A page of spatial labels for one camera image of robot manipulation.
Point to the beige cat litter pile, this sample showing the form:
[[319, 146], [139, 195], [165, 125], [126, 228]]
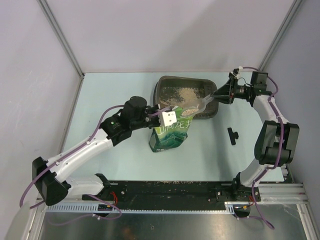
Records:
[[179, 97]]

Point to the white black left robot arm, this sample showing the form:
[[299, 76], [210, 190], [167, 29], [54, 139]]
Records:
[[51, 177]]

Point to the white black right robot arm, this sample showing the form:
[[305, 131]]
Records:
[[277, 140]]

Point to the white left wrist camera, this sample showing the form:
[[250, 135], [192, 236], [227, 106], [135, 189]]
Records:
[[167, 118]]

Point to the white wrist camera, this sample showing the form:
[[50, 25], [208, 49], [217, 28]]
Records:
[[167, 118], [237, 72]]

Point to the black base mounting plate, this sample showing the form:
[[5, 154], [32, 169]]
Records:
[[222, 191]]

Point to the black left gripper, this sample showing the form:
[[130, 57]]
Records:
[[157, 122]]

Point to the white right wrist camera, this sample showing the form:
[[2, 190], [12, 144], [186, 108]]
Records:
[[237, 72]]

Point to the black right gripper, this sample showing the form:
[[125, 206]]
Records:
[[226, 93]]

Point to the green litter bag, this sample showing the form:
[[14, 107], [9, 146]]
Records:
[[170, 137]]

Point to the clear plastic scoop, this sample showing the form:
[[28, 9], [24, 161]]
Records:
[[196, 107]]

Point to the dark grey litter box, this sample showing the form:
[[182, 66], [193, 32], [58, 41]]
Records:
[[203, 87]]

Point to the black bag clip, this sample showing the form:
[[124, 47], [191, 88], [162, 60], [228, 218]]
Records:
[[233, 136]]

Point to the aluminium frame rail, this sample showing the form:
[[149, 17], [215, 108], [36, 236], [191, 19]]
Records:
[[280, 192]]

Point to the white slotted cable duct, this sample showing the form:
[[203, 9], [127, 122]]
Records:
[[102, 208]]

